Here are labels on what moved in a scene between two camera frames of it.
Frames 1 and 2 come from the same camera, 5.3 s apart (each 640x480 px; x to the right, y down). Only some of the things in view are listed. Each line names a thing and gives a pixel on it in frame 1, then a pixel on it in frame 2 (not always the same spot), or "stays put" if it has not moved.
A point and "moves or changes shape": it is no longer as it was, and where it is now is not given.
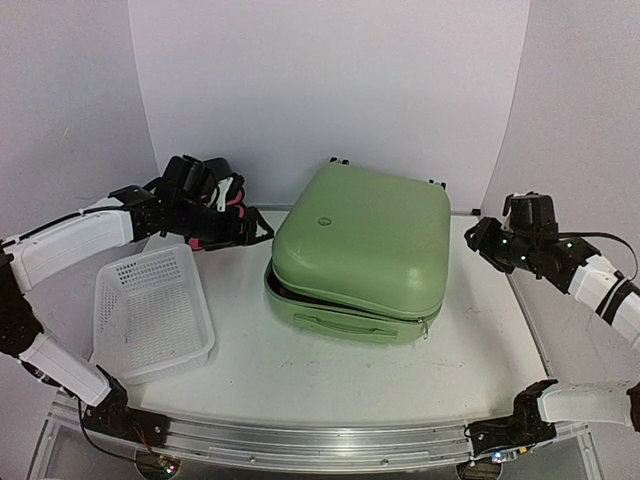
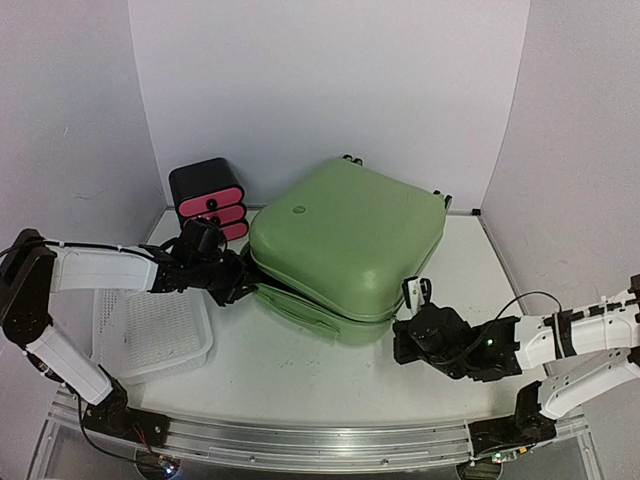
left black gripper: (231, 234) to (239, 278)
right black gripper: (480, 240) to (405, 340)
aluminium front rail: (317, 446) stays put
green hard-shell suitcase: (361, 254) moves or changes shape
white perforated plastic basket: (149, 315) stays put
